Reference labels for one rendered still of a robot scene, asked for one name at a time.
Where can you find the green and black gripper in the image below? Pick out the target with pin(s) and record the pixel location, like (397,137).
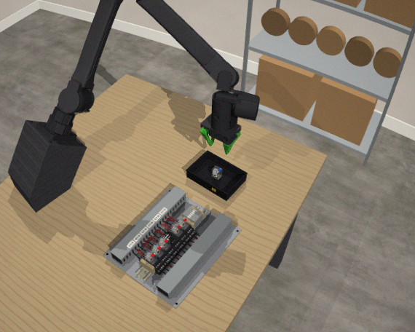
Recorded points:
(219,128)

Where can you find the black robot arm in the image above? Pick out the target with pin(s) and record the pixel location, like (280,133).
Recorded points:
(78,95)

